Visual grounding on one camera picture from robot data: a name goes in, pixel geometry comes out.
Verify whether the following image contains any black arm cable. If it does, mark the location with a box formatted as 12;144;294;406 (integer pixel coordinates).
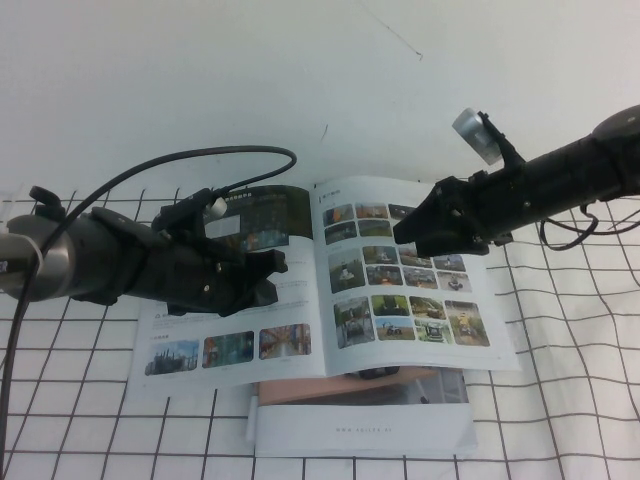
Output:
537;198;640;252
0;143;300;480

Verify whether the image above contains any white tablecloth with black grid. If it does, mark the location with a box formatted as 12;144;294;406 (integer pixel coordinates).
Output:
0;174;640;480

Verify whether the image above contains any closed white brochure with shelf photo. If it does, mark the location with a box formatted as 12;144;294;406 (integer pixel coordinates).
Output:
246;365;479;459

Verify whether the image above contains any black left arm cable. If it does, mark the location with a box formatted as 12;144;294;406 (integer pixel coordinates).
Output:
0;143;300;480

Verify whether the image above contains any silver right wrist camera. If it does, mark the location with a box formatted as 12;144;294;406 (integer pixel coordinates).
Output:
451;106;526;172

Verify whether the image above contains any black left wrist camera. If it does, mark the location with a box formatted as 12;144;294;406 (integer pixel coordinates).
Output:
156;186;229;225

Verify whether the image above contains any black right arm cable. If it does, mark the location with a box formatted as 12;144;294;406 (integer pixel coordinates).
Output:
537;198;640;252

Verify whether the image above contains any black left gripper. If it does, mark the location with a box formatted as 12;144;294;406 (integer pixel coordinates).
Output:
118;218;289;319

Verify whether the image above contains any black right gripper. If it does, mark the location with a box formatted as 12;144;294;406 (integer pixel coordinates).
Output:
392;168;527;257

